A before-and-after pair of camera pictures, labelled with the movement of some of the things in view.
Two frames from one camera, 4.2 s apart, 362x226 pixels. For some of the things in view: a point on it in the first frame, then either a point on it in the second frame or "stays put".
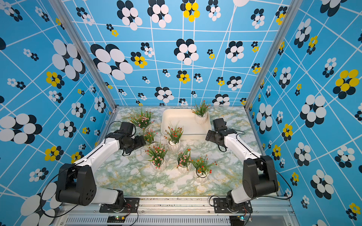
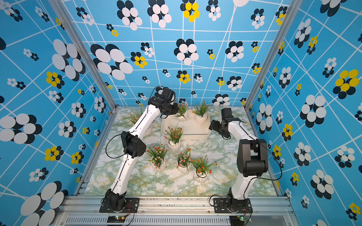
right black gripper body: [212, 135] → [218, 127]
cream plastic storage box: [186, 117] stays put
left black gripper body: [135, 143] → [171, 109]
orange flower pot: [201, 112] stays put
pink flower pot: [158, 154] stays put
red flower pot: [173, 135] stays put
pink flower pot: [143, 120] stays put
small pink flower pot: [149, 137] → [182, 108]
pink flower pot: [184, 161] stays put
